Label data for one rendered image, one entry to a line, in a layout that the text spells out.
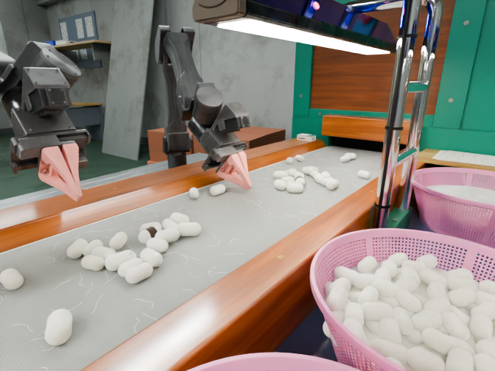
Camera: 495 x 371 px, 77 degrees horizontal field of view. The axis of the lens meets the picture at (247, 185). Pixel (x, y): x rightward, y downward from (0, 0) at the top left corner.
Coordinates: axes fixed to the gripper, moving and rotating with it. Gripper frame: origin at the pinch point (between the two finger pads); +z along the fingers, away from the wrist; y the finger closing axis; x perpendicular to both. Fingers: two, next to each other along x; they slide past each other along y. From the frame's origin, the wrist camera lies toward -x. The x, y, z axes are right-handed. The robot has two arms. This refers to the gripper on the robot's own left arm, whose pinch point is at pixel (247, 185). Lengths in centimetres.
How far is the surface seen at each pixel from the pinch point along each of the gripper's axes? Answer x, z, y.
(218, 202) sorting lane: 1.7, 0.6, -8.2
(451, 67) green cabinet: -35, 3, 59
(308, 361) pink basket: -22.1, 24.0, -32.1
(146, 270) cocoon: -6.8, 8.4, -31.8
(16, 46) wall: 375, -571, 156
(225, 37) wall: 99, -226, 244
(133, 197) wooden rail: 7.7, -9.2, -19.8
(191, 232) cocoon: -4.0, 5.7, -21.5
